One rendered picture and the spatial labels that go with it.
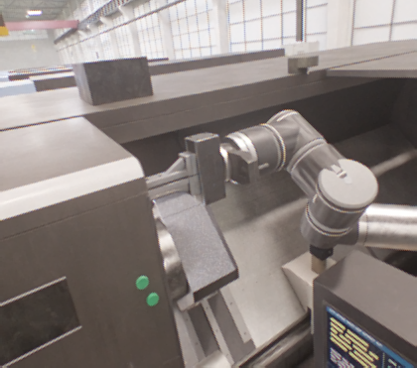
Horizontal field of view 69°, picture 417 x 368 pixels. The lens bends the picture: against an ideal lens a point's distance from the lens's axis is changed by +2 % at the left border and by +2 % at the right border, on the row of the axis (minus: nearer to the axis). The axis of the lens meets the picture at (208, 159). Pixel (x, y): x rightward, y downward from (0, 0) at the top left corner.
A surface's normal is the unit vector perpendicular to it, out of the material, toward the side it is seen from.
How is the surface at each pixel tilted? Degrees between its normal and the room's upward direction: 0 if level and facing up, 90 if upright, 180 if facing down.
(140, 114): 90
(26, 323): 87
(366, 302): 2
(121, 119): 90
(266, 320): 45
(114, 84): 90
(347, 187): 37
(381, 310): 2
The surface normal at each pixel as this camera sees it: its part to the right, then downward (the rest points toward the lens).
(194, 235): 0.29, -0.48
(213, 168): 0.51, 0.19
